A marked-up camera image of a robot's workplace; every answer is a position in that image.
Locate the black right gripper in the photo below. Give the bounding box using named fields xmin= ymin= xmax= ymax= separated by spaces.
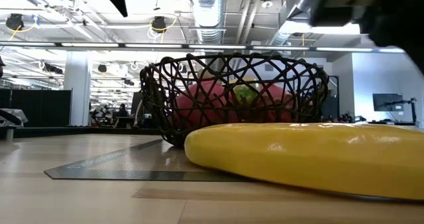
xmin=309 ymin=0 xmax=392 ymax=28

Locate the long ceiling light strip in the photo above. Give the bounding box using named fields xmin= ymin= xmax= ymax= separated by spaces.
xmin=0 ymin=41 xmax=405 ymax=54

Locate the pink dragon fruit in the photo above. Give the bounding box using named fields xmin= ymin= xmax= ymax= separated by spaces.
xmin=174 ymin=80 xmax=261 ymax=127
xmin=260 ymin=84 xmax=301 ymax=123

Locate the dark background screen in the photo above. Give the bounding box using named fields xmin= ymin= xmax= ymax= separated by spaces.
xmin=131 ymin=91 xmax=144 ymax=117

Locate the yellow banana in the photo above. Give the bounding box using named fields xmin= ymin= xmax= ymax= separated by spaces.
xmin=184 ymin=122 xmax=424 ymax=202

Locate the black room partition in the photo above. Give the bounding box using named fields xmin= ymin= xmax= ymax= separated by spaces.
xmin=0 ymin=89 xmax=73 ymax=128

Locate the black-bordered table mat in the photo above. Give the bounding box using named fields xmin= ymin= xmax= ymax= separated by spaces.
xmin=43 ymin=138 xmax=254 ymax=183

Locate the dark computer monitor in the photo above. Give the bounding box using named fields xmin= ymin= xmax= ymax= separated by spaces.
xmin=372 ymin=93 xmax=405 ymax=113

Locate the silver slanted ceiling duct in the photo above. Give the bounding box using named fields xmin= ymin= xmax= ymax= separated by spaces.
xmin=267 ymin=0 xmax=329 ymax=46

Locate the person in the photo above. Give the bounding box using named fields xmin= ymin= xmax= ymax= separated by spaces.
xmin=115 ymin=103 xmax=131 ymax=119

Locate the silver spiral ceiling duct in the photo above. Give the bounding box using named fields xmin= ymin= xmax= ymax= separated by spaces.
xmin=188 ymin=0 xmax=227 ymax=44

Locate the dark woven wire basket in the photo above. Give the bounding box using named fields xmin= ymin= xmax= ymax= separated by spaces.
xmin=138 ymin=52 xmax=329 ymax=149

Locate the black aluminium table frame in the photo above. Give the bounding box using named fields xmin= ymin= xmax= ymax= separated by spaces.
xmin=0 ymin=125 xmax=164 ymax=140

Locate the white building column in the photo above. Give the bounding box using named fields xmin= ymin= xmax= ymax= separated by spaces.
xmin=63 ymin=50 xmax=93 ymax=127

